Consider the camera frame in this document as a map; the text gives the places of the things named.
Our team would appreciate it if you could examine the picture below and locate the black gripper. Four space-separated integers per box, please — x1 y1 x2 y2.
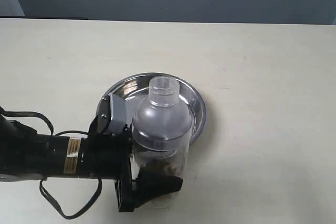
79 116 183 205

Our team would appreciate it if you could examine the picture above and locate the clear plastic shaker bottle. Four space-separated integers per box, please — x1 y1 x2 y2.
130 76 192 200

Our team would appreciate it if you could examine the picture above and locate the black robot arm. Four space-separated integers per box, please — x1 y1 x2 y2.
1 110 183 212

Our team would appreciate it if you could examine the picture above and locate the round stainless steel plate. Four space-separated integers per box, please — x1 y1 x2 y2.
103 72 206 145

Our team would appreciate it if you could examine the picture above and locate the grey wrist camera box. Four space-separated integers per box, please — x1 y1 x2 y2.
97 93 127 134

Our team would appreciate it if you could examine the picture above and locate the black flat cable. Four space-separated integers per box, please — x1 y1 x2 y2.
0 110 103 212

